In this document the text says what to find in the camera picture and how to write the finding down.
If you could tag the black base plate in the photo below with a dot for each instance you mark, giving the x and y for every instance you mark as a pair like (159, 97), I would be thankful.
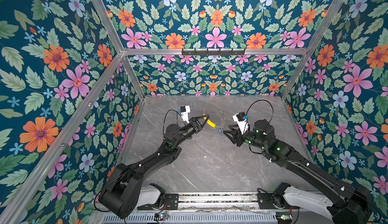
(168, 201)
(266, 201)

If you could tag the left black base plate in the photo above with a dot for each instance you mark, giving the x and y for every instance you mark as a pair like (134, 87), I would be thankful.
(168, 201)

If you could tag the black hook rail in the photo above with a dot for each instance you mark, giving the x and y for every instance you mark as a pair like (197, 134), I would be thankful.
(213, 52)

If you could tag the white vented cable duct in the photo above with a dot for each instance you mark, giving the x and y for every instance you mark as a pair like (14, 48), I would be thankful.
(193, 218)

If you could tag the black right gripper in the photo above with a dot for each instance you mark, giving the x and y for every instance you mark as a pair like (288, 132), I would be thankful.
(235, 137)

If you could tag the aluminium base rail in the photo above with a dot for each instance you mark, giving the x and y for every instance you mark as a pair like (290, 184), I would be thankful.
(216, 201)

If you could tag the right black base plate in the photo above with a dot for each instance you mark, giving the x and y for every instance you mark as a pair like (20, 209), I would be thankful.
(266, 201)

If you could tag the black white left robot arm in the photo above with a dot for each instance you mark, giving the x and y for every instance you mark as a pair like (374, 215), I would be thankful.
(124, 191)

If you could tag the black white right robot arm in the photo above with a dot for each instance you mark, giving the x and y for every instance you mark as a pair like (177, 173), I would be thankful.
(338, 201)

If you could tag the large keyring with yellow sleeve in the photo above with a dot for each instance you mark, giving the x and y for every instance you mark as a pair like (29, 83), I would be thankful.
(217, 118)

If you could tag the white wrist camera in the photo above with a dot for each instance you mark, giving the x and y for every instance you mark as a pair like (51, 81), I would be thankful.
(242, 121)
(184, 113)

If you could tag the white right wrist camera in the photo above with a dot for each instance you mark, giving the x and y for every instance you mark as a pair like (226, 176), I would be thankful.
(242, 121)

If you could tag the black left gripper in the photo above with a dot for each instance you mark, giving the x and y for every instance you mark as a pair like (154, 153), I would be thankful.
(196, 124)

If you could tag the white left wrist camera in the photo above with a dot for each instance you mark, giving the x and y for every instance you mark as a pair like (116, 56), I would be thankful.
(184, 113)

